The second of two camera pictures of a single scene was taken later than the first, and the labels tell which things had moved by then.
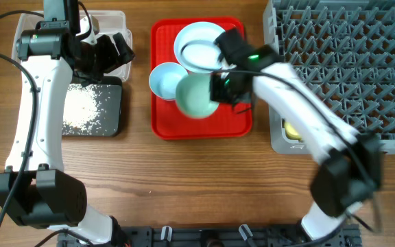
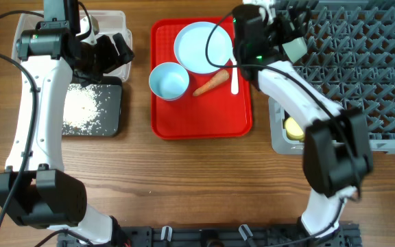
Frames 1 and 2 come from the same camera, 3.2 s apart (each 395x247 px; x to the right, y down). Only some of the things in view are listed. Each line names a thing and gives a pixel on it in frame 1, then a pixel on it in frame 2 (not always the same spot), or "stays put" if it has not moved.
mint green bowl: x=193 y=97 → x=296 y=49
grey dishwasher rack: x=360 y=55 stays put
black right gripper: x=215 y=95 → x=284 y=36
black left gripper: x=110 y=57 stays put
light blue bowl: x=164 y=78 stays put
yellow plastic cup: x=291 y=132 stays put
